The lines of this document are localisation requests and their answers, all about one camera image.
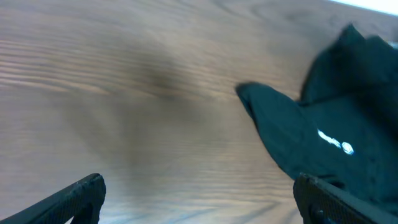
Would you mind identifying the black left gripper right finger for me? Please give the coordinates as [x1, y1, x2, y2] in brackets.
[293, 173, 397, 224]

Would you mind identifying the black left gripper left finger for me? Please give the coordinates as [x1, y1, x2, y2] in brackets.
[1, 173, 106, 224]

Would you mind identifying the black polo shirt with logo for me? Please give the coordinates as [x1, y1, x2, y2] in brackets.
[236, 25, 397, 215]

